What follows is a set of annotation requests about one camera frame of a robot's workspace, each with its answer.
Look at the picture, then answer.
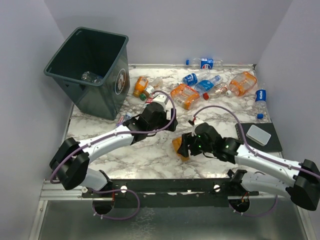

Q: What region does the blue label water bottle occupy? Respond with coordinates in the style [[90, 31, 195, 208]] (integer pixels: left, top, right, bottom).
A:
[[182, 70, 211, 87]]

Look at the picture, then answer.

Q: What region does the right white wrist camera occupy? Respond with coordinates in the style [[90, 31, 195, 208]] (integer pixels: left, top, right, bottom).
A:
[[188, 117, 204, 137]]

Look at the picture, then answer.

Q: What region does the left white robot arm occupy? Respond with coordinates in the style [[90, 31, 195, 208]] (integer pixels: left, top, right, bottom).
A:
[[49, 102, 178, 198]]

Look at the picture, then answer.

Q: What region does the light blue label bottle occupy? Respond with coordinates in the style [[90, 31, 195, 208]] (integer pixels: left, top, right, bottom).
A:
[[194, 75, 222, 96]]

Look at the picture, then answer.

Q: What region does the dark green plastic bin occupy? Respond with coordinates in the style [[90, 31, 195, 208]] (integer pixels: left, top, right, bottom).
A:
[[43, 27, 130, 120]]

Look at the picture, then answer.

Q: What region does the purple label water bottle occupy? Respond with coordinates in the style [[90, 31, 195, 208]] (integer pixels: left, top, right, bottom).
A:
[[115, 112, 132, 127]]

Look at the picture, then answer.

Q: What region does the clear bottle behind tea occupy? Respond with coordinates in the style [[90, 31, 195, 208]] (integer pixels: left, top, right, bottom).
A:
[[150, 77, 163, 89]]

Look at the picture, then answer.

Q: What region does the large orange bottle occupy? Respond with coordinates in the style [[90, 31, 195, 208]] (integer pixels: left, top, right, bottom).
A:
[[170, 83, 200, 110], [226, 71, 257, 97]]

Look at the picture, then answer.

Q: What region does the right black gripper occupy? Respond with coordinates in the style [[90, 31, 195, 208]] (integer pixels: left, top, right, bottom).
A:
[[177, 131, 215, 158]]

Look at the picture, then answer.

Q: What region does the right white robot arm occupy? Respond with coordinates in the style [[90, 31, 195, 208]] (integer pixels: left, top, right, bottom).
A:
[[176, 123, 320, 211]]

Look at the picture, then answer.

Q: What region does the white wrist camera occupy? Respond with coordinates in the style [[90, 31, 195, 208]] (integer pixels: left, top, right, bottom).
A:
[[188, 117, 204, 137], [152, 94, 169, 111]]

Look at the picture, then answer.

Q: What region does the small orange juice bottle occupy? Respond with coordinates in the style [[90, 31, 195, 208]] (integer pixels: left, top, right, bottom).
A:
[[172, 136, 190, 162]]

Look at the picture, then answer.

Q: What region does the orange juice bottle left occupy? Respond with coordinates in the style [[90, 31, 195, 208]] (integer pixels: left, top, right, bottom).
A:
[[132, 76, 149, 98]]

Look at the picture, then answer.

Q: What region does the red label water bottle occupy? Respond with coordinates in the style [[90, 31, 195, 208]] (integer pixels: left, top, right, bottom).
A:
[[143, 97, 153, 108]]

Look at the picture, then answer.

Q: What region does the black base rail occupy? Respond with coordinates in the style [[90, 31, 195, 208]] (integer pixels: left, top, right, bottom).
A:
[[81, 177, 260, 208]]

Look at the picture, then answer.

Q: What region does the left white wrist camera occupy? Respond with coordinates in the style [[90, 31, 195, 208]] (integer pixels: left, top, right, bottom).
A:
[[152, 94, 169, 111]]

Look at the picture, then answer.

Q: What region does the clear bottle red print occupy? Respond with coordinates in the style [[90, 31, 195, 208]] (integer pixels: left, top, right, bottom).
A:
[[202, 82, 228, 100]]

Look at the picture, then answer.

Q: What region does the crushed clear bottle white cap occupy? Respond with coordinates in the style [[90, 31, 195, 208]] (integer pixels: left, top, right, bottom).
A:
[[81, 71, 103, 84]]

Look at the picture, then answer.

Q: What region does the grey rectangular box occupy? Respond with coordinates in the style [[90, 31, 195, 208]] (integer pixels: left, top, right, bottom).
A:
[[245, 125, 271, 146]]

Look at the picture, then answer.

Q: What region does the green cap tea bottle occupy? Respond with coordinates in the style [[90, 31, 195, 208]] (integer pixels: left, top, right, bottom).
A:
[[139, 85, 155, 101]]

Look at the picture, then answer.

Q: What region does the Pepsi bottle right edge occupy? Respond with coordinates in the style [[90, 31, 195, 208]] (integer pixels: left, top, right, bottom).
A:
[[254, 88, 267, 120]]

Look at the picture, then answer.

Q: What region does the Pepsi bottle at back wall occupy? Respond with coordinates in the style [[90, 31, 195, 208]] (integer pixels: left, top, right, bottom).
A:
[[185, 58, 223, 70]]

